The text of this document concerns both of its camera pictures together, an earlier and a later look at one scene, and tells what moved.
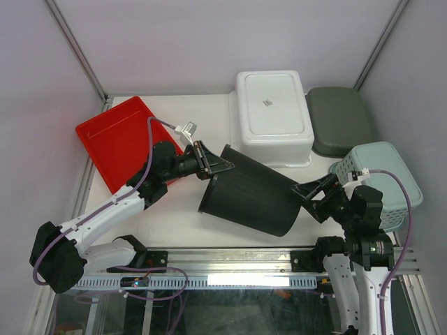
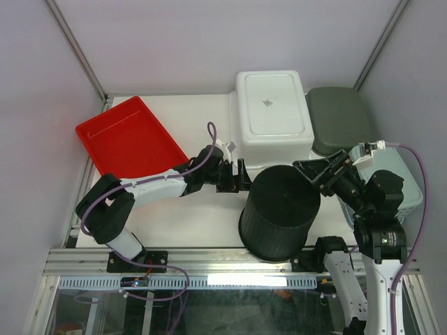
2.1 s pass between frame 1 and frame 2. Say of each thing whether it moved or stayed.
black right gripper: moved
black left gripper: moved
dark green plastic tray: stayed
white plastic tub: stayed
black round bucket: moved
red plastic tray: stayed
